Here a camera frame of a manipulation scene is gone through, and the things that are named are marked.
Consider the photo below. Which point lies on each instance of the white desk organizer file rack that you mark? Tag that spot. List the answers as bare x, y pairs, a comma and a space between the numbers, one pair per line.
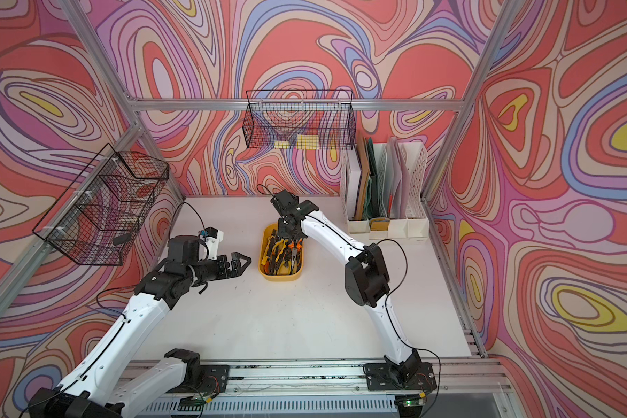
416, 224

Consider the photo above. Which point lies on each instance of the orange long nose pliers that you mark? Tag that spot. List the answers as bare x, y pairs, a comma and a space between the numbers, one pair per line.
295, 256

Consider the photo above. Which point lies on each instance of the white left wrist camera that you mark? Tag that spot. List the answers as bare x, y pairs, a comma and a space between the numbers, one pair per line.
212, 238

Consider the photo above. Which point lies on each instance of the pink folder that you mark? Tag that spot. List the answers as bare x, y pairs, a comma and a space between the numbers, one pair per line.
400, 176

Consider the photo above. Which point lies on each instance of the black wire basket back wall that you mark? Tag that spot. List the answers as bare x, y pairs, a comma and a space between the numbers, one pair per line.
277, 114

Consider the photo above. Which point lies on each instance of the black wire basket left wall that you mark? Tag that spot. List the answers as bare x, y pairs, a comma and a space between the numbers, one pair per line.
98, 217

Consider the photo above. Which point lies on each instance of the yellow plastic storage box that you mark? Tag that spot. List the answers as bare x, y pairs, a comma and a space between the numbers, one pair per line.
275, 257

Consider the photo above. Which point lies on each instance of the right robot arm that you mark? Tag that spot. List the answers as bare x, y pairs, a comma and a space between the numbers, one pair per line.
366, 279

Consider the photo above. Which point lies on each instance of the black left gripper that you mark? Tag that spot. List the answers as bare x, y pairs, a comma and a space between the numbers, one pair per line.
235, 270

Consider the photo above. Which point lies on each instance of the yellow sticky notes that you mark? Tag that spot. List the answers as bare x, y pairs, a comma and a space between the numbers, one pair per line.
299, 142

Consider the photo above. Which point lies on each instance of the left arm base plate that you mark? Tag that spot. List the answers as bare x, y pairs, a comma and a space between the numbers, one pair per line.
209, 378

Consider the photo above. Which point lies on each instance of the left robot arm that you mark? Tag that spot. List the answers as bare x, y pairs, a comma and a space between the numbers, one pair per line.
92, 390

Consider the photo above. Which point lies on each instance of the black wire basket wall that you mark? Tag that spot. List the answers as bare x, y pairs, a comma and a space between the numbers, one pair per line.
277, 114
98, 217

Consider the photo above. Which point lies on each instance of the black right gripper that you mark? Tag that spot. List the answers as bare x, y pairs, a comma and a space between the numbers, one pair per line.
283, 234

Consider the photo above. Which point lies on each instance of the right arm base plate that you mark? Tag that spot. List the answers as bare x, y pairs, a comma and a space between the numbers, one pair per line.
381, 376

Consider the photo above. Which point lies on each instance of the yellow leather wallet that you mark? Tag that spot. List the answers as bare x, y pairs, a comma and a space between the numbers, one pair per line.
379, 224

